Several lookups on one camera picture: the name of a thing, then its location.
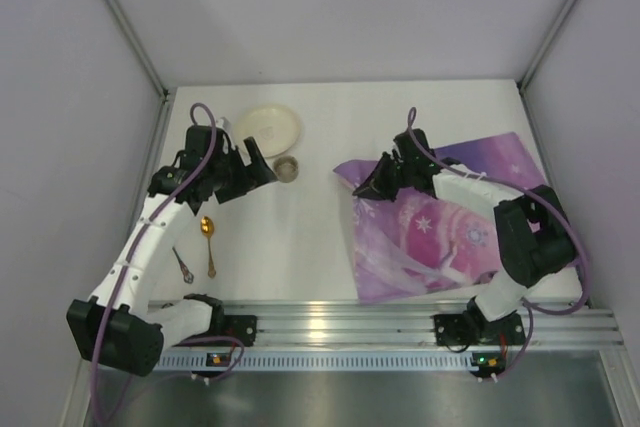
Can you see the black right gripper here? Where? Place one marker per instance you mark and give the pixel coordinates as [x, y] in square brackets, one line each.
[392, 176]

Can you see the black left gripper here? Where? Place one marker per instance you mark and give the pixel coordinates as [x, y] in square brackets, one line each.
[239, 173]

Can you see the purple Elsa placemat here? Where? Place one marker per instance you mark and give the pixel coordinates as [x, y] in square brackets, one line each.
[417, 245]

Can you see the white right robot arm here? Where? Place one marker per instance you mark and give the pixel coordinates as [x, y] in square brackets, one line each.
[533, 236]

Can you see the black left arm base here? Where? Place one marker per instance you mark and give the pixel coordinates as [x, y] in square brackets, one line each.
[234, 328]

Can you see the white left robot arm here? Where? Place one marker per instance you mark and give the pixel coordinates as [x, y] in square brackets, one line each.
[114, 327]

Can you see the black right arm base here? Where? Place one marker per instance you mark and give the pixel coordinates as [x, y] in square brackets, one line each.
[460, 330]

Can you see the small metal cup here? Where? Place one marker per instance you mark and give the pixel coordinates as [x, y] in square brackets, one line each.
[286, 169]

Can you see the cream round plate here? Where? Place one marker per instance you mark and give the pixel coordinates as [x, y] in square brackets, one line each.
[275, 128]

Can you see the gold spoon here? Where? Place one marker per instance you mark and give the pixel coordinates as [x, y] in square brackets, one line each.
[207, 229]

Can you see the silver purple fork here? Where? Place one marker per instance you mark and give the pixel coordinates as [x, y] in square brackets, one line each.
[187, 275]

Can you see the aluminium mounting rail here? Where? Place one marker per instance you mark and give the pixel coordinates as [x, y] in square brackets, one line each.
[335, 325]

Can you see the white slotted cable duct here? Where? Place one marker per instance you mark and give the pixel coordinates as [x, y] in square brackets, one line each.
[337, 361]

